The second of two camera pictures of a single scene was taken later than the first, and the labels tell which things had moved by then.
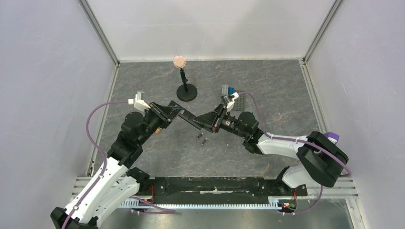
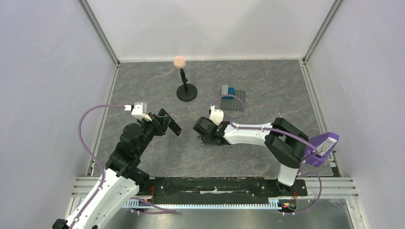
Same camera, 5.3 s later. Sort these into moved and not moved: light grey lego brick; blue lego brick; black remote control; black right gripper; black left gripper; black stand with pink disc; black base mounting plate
Moved: black remote control; black right gripper; black left gripper
Not moved: blue lego brick; light grey lego brick; black base mounting plate; black stand with pink disc
